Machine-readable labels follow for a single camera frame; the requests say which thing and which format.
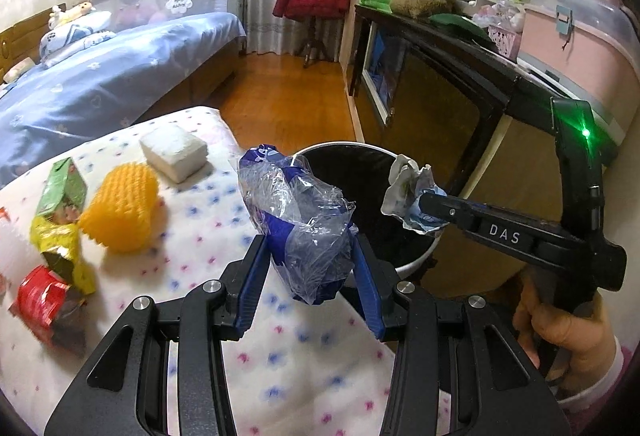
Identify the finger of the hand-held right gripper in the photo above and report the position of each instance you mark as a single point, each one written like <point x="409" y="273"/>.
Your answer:
<point x="465" y="218"/>

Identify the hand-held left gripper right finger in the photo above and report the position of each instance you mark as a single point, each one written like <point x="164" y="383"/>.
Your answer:
<point x="369" y="288"/>

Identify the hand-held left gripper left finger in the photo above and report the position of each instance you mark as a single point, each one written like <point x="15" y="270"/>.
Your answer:
<point x="250" y="283"/>

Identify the white paper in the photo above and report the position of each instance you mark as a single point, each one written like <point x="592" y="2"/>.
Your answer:
<point x="400" y="196"/>

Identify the blue clear plastic bag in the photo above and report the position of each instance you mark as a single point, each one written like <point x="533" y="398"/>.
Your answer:
<point x="295" y="216"/>

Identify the black bin with white rim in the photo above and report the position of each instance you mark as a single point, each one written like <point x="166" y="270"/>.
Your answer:
<point x="360" y="170"/>

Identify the white foam block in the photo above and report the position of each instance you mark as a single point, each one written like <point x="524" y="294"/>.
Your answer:
<point x="172" y="150"/>

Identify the yellow snack wrapper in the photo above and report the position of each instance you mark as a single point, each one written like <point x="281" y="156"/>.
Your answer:
<point x="50" y="236"/>

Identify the green carton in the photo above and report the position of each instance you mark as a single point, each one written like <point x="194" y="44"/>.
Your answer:
<point x="62" y="188"/>

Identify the red snack wrapper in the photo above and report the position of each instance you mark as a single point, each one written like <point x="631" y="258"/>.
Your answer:
<point x="40" y="296"/>

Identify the person's right forearm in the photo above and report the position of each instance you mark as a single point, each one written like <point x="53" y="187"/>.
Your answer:
<point x="619" y="376"/>

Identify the person's right hand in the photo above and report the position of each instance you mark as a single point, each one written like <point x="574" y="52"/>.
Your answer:
<point x="585" y="341"/>

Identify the white floral bedsheet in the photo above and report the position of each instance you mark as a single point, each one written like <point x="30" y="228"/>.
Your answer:
<point x="200" y="226"/>

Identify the dark wooden desk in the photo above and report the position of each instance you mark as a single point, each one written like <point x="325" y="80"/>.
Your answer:
<point x="440" y="105"/>

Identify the pink storage box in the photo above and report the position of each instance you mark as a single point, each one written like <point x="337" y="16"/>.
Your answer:
<point x="575" y="50"/>

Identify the framed blue picture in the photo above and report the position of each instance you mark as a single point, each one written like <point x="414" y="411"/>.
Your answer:
<point x="382" y="70"/>

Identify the white lace basket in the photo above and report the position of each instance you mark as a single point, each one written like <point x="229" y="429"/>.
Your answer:
<point x="505" y="40"/>

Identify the green flat item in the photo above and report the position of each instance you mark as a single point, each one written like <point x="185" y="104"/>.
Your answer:
<point x="460" y="28"/>

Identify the bed with blue blanket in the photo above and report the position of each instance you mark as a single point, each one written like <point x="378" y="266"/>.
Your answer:
<point x="210" y="65"/>
<point x="100" y="80"/>

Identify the white radiator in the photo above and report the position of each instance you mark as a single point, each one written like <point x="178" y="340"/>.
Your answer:
<point x="239" y="23"/>

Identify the small pink pillow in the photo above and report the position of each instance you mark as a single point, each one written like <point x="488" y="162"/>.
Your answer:
<point x="17" y="70"/>

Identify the yellow and white plush toy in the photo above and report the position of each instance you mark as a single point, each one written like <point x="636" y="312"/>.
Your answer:
<point x="70" y="13"/>

